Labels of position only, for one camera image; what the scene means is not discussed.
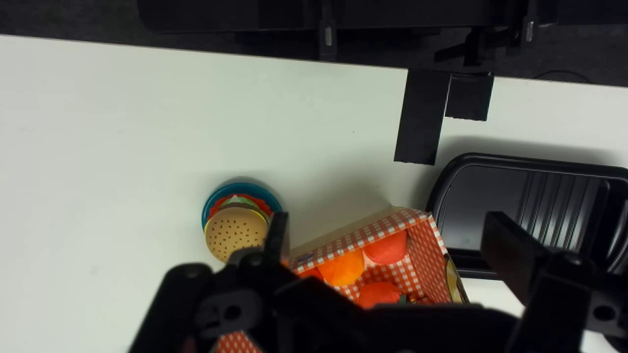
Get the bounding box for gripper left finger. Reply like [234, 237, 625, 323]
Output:
[129, 212, 297, 353]

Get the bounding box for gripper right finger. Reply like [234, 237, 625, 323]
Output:
[481, 212, 628, 353]

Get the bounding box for toy hamburger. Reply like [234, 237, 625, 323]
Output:
[204, 195, 272, 263]

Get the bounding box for black plastic tray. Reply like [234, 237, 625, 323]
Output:
[426, 152, 628, 282]

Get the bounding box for red checkered paper basket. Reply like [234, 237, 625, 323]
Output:
[216, 206, 470, 353]

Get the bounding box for orange plush toy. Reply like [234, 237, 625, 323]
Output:
[316, 249, 366, 288]

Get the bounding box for red plush toy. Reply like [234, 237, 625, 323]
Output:
[363, 229, 409, 266]
[358, 281, 404, 309]

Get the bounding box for blue round plate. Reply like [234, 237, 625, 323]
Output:
[201, 182, 284, 231]

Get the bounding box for short black flat strip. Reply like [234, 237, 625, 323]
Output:
[445, 74, 495, 122]

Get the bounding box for long black flat strip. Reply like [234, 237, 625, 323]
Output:
[393, 69, 451, 166]

